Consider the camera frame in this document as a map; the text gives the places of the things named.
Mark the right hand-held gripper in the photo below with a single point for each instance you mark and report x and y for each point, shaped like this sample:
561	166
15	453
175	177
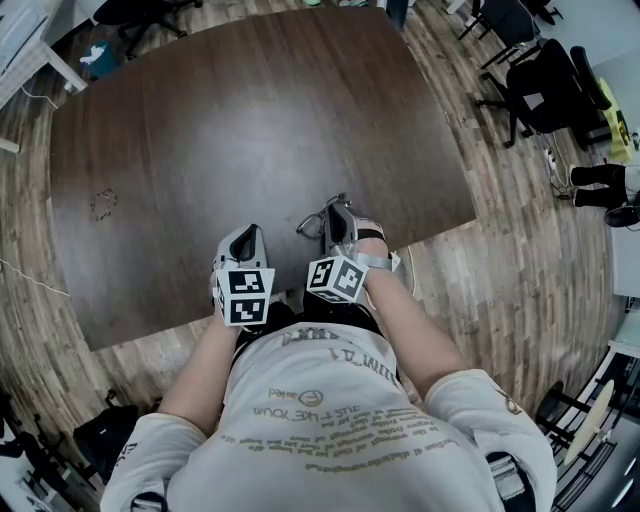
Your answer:
340	280

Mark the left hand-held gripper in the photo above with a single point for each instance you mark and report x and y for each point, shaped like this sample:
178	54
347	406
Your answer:
245	295

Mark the black-framed eyeglasses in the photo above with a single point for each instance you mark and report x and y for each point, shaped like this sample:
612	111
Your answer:
311	223

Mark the person's right forearm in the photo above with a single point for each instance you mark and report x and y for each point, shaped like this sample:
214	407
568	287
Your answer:
415	335

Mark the person's left forearm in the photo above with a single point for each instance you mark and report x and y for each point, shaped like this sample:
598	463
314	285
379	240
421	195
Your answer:
200	380

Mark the person's right hand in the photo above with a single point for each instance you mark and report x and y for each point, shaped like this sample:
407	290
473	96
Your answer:
374	246

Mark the person's black trousers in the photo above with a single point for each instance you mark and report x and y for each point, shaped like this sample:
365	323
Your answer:
340	312

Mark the person's white printed shirt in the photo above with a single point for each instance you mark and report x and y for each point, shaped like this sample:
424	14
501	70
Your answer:
325	430

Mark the white power strip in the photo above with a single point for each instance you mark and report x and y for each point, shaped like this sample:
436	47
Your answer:
550	161

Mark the teal waste bin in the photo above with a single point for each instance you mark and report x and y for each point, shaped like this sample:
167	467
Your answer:
100	60

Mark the black bag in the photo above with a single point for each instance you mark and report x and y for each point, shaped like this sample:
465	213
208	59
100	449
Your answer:
105	440

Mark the black office chair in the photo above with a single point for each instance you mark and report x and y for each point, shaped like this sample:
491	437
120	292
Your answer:
145	17
550	95

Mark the black visitor chair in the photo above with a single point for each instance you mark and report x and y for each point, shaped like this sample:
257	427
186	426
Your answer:
505	22

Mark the white side table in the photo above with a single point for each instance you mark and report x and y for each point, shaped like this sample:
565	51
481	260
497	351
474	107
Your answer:
45	65

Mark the yellow table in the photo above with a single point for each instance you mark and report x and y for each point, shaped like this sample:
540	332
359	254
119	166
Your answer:
617	120

